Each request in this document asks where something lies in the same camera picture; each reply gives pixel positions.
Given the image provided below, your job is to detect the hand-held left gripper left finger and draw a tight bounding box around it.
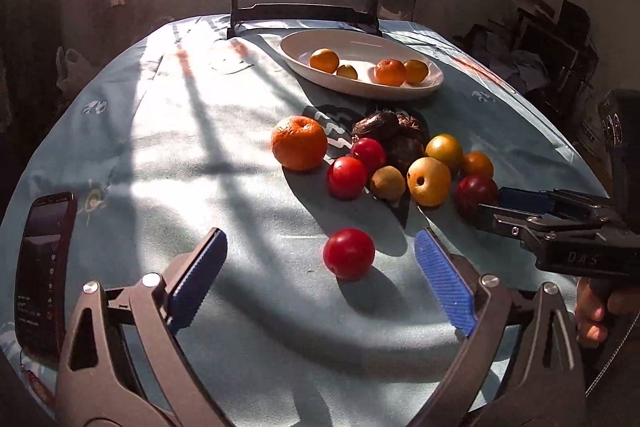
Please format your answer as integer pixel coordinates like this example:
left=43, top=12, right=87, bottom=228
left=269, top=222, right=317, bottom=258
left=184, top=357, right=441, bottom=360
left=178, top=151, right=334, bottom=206
left=56, top=228, right=236, bottom=427

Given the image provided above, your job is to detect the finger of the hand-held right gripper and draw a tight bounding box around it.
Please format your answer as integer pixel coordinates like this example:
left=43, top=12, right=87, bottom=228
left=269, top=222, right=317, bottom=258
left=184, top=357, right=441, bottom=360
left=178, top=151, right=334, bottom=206
left=498, top=187, right=622, bottom=217
left=476, top=204, right=618, bottom=249

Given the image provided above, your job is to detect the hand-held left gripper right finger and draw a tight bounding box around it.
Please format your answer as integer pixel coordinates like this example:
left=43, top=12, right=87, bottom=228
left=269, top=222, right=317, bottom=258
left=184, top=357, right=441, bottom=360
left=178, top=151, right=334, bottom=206
left=400, top=228, right=587, bottom=427

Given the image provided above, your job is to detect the dark red plum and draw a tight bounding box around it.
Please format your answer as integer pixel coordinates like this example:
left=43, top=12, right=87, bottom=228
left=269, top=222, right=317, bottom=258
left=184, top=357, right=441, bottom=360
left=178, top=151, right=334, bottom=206
left=454, top=174, right=500, bottom=222

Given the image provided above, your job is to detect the white oval plate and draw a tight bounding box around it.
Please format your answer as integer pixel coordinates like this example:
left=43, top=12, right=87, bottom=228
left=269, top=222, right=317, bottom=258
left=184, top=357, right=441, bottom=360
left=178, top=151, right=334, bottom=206
left=278, top=30, right=445, bottom=100

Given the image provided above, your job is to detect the person's right hand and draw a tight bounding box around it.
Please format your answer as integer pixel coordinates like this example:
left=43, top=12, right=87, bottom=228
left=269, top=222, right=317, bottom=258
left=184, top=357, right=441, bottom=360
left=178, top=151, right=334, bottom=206
left=573, top=278, right=640, bottom=349

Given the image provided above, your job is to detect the small orange mandarin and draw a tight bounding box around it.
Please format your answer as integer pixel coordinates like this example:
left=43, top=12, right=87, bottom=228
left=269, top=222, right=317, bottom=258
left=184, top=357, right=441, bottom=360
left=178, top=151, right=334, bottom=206
left=373, top=58, right=407, bottom=87
left=460, top=151, right=495, bottom=180
left=309, top=48, right=341, bottom=74

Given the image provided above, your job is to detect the cardboard box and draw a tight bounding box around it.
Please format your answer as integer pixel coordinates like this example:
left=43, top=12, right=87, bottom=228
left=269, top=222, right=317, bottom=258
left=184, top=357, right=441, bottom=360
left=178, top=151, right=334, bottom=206
left=579, top=99, right=609, bottom=160

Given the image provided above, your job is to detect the yellow pear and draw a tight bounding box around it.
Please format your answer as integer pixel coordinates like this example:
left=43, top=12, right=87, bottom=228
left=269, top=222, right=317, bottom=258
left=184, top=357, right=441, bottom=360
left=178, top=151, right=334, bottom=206
left=406, top=157, right=453, bottom=208

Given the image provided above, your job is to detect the yellow-green plum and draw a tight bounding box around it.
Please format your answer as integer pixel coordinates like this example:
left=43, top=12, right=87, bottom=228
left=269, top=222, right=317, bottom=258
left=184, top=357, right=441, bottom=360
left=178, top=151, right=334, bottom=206
left=425, top=133, right=464, bottom=173

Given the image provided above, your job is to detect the brown kiwi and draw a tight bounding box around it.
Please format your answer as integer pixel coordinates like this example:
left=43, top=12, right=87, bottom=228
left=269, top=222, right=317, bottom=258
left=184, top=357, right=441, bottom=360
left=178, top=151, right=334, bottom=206
left=369, top=166, right=407, bottom=202

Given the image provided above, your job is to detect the dark round fruit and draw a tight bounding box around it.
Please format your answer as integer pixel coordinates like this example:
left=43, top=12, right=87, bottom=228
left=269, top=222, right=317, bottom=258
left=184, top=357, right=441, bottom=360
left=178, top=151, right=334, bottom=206
left=385, top=137, right=426, bottom=175

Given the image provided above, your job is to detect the wrinkled dark date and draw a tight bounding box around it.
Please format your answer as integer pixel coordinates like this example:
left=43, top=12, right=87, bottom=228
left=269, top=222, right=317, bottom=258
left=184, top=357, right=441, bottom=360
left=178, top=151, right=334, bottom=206
left=351, top=111, right=401, bottom=142
left=395, top=114, right=431, bottom=145

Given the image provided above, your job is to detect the light blue tablecloth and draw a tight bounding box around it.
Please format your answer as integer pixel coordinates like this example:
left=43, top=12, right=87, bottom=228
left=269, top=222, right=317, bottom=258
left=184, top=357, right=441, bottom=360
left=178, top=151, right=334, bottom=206
left=0, top=14, right=612, bottom=427

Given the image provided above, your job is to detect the dark clutter pile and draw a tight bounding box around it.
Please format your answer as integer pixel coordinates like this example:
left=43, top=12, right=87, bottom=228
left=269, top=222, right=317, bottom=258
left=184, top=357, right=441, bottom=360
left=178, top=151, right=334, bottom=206
left=450, top=0, right=601, bottom=120

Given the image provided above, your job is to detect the black smartphone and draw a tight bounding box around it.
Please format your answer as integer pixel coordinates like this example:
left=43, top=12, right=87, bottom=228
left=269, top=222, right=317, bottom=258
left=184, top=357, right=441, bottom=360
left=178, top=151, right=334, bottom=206
left=13, top=192, right=79, bottom=367

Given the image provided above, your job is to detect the yellow-orange round fruit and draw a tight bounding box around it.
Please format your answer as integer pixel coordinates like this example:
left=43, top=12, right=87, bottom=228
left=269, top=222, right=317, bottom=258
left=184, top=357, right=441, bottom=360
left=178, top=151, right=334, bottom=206
left=403, top=59, right=430, bottom=85

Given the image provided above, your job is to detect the large orange mandarin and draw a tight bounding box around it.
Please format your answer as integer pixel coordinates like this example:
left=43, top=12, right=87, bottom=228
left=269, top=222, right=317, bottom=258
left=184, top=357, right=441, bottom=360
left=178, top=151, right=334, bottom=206
left=271, top=115, right=329, bottom=172

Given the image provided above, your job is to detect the white plastic bag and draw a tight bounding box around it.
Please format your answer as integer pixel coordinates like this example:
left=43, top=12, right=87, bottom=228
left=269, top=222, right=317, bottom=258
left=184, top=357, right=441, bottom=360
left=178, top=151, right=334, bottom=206
left=54, top=47, right=100, bottom=96

